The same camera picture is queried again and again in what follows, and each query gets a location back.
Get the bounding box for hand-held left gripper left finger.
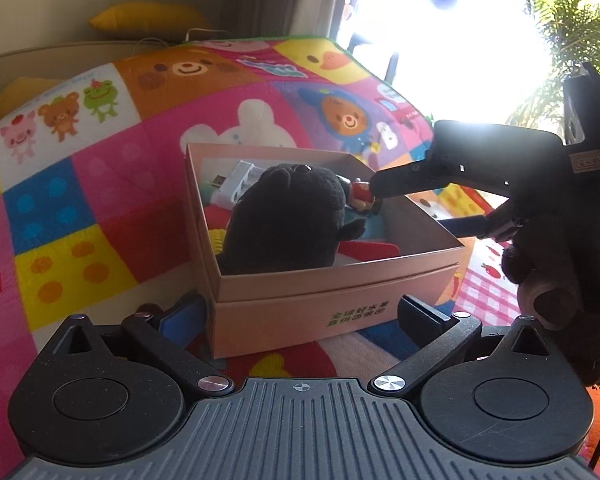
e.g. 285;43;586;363
54;293;235;397

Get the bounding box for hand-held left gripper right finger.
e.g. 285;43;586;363
372;294;552;395

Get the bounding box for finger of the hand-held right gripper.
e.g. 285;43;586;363
369;161;435;199
436;211;520;242

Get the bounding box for pink cardboard box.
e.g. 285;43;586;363
184;142;467;359

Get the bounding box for grey plush toy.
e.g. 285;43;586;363
215;163;367;276

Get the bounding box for white battery charger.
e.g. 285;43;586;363
209;159;267;209

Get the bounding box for colourful cartoon play mat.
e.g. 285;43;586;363
0;35;600;480

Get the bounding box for green palm plant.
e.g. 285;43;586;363
504;0;600;133

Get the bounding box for yellow cushion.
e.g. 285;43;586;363
0;76;48;133

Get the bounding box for beige sofa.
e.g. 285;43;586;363
0;39;191;113

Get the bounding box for yellow pillow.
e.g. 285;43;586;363
88;2;212;42

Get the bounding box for white cable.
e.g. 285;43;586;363
134;26;232;55

